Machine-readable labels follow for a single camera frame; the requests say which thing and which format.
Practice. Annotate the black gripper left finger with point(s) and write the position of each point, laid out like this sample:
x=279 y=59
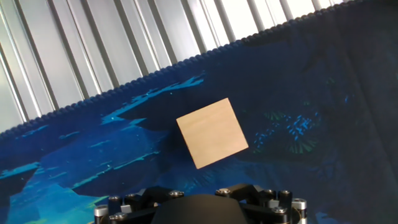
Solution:
x=133 y=207

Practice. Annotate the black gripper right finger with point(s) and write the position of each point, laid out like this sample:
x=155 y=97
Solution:
x=270 y=208

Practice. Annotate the large wooden cube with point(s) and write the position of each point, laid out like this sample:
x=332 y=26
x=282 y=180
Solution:
x=212 y=133

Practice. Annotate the colourful forest print cloth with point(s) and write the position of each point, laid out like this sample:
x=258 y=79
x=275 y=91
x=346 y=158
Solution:
x=280 y=93

